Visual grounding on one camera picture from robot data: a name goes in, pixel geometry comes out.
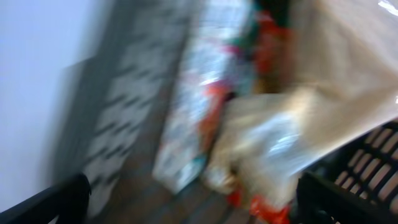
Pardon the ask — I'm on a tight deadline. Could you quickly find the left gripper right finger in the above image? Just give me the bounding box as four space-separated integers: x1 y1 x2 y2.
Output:
289 172 397 224

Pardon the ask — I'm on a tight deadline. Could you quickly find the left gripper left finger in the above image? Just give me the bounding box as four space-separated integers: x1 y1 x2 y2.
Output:
1 173 91 224

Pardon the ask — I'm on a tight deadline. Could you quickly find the beige paper pouch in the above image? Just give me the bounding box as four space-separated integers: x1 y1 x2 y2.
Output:
201 0 398 206

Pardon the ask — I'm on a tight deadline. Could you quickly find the green Nescafe coffee bag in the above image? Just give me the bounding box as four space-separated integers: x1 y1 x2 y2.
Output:
228 0 292 95

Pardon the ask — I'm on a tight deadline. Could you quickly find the white tissue multipack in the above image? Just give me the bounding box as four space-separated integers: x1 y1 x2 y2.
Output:
153 0 253 194

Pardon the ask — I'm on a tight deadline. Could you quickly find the San Remo spaghetti pack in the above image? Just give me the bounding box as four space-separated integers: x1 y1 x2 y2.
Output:
200 83 289 223

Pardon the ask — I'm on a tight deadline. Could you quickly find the grey plastic shopping basket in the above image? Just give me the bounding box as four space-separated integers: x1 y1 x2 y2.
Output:
53 1 397 223

